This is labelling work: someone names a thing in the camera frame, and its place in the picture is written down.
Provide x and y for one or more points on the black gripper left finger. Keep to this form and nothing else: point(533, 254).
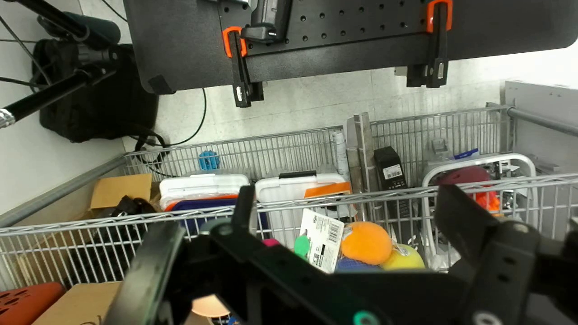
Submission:
point(244, 211)

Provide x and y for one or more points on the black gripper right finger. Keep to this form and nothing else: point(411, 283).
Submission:
point(469, 223)

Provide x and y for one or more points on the small brown cardboard box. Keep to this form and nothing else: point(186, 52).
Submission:
point(119, 191)

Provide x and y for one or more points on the red toy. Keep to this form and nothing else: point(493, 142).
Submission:
point(462, 176)

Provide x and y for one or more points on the white plastic case orange insert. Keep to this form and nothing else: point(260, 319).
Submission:
point(289, 191)

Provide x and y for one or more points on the small blue round toy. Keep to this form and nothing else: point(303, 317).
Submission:
point(207, 162)

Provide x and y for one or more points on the black device white label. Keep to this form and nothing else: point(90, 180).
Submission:
point(388, 169)

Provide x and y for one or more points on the orange ball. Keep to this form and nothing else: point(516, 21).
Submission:
point(365, 243)

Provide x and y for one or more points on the blue ball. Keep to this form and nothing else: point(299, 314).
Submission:
point(354, 267)

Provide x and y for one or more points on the orange black clamp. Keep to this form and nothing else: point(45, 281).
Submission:
point(435, 48)
point(240, 66)

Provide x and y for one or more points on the black backpack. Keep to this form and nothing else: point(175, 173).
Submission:
point(95, 102)

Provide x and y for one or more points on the black perforated table board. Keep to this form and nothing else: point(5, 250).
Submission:
point(361, 37)

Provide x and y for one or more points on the orange perforated crate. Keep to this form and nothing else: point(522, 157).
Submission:
point(23, 305)

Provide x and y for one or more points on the black camera stand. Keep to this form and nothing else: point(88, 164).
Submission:
point(54, 92)

